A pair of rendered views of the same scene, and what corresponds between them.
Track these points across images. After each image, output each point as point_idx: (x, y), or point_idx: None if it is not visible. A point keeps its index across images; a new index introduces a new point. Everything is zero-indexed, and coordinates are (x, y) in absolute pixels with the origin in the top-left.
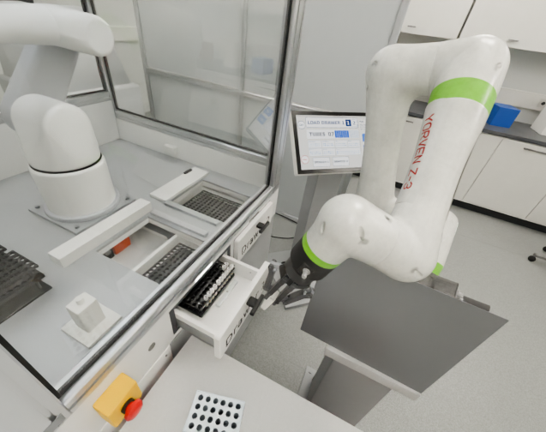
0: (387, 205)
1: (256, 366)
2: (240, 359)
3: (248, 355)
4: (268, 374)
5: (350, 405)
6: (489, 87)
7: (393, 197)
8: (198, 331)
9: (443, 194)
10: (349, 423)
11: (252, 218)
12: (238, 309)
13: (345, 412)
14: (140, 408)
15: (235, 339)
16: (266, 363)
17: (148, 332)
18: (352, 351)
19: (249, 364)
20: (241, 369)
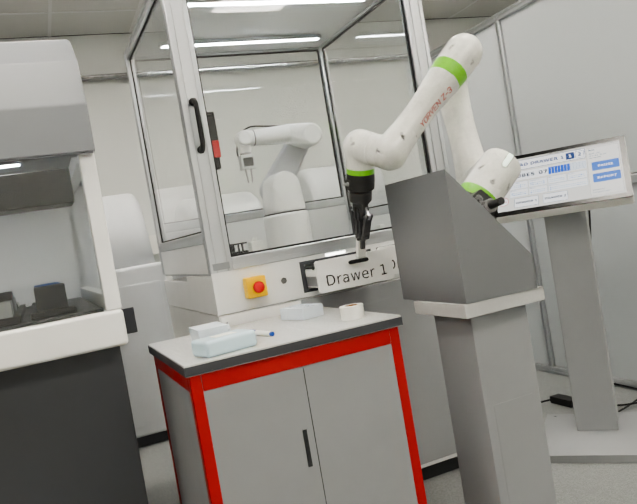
0: (468, 168)
1: (447, 495)
2: (430, 488)
3: (443, 486)
4: (458, 501)
5: (473, 417)
6: (443, 58)
7: (475, 161)
8: (314, 276)
9: (404, 114)
10: (490, 470)
11: None
12: (339, 257)
13: (478, 445)
14: (261, 286)
15: (419, 440)
16: (462, 495)
17: (281, 262)
18: (427, 291)
19: (439, 492)
20: (337, 309)
